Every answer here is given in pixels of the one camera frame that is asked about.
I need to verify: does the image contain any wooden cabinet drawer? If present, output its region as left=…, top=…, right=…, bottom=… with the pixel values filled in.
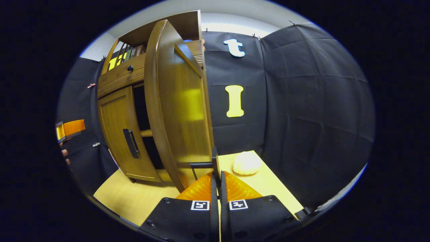
left=97, top=40, right=204, bottom=99

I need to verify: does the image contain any cream textured round object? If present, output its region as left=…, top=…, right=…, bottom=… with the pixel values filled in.
left=232, top=151, right=262, bottom=175

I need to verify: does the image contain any wooden cabinet door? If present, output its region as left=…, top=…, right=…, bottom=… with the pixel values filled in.
left=144, top=19, right=215, bottom=193
left=97, top=86, right=162, bottom=183

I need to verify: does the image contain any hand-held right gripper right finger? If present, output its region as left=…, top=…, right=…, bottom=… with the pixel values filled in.
left=220, top=170, right=303, bottom=242

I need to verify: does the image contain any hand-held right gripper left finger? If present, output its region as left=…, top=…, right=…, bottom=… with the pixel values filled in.
left=139, top=170, right=220, bottom=242

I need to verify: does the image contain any wooden double-door shoe cabinet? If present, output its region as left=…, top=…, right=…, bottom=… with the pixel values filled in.
left=97, top=10, right=215, bottom=193

